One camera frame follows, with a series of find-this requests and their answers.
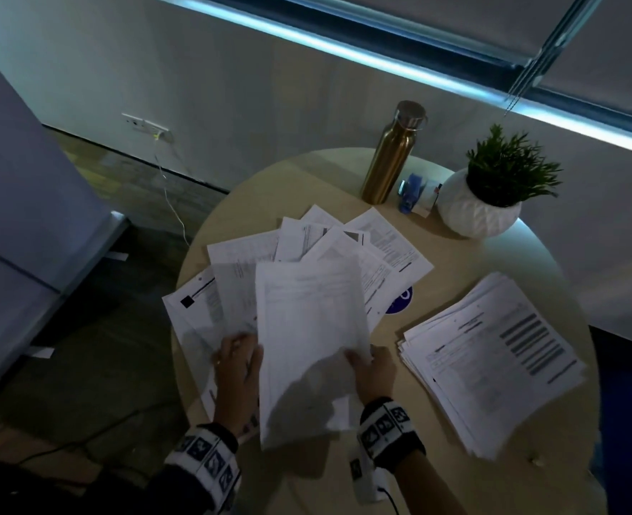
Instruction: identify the person's left hand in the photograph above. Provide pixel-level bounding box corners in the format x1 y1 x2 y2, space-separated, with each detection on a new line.
212 333 263 438

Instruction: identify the person's right hand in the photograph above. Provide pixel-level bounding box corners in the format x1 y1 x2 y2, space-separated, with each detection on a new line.
344 345 398 406

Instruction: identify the large white paper sheet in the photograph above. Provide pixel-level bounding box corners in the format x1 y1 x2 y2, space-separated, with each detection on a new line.
255 255 374 450

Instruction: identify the person's left forearm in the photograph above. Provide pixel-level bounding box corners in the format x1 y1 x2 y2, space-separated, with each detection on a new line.
144 465 216 515

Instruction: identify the person's right forearm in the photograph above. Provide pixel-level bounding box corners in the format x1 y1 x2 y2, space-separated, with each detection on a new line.
395 449 468 515

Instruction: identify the round blue sticker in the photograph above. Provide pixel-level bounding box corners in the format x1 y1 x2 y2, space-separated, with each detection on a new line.
384 285 414 316

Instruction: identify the scattered printed papers pile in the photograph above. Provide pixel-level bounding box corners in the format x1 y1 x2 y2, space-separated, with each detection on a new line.
162 205 435 441

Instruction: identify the stack of printed documents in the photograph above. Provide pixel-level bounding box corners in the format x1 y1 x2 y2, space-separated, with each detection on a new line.
398 271 588 461

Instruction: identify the blue stapler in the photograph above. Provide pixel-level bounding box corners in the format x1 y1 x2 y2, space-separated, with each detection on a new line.
399 173 426 214

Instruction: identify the small white card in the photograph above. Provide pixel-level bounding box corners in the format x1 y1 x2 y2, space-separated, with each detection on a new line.
413 179 443 218

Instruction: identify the green plant in white pot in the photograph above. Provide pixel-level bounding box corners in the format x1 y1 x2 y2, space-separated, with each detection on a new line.
436 123 564 240

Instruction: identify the gold metal water bottle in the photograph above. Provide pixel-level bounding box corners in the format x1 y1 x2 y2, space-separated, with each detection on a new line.
360 100 429 205

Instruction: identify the grey partition panel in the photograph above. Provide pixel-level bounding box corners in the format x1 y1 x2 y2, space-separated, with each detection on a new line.
0 39 129 404

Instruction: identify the grey roller blind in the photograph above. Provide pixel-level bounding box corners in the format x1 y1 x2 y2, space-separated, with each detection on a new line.
536 0 632 125
324 0 587 66

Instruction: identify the black white right wrist strap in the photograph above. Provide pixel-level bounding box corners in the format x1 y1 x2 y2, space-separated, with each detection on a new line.
356 397 427 475

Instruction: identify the black white wrist strap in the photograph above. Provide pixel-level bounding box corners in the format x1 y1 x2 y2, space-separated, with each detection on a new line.
356 397 427 475
164 422 241 513

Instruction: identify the black white left wrist strap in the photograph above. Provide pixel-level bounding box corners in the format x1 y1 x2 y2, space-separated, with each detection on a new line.
164 422 241 513

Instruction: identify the white wrist camera device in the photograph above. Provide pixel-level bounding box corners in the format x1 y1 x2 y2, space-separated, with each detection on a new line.
348 447 392 505

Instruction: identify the black floor cable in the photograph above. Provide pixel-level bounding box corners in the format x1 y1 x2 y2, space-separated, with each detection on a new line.
18 401 178 468

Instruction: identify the thin white cable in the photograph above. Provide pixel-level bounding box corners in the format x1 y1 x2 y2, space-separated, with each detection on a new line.
152 135 193 247

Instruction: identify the white wall socket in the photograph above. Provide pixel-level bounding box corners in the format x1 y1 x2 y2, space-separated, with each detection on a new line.
121 113 173 143

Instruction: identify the dark window frame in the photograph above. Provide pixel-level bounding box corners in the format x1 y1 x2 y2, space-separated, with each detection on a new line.
152 0 632 159

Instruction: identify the blind pull cord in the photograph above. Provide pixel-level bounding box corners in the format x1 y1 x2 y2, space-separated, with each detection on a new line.
504 0 607 117

